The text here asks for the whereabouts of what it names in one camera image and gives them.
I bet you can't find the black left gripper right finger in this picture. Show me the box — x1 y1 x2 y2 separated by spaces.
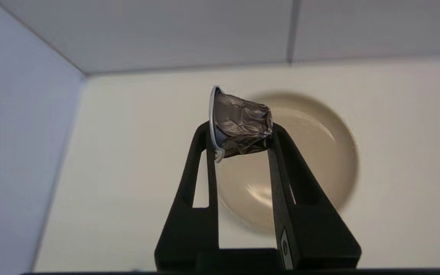
267 122 362 271

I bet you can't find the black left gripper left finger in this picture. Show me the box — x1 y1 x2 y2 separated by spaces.
154 121 220 272

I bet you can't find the beige oval plate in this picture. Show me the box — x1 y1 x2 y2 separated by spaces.
216 92 359 236

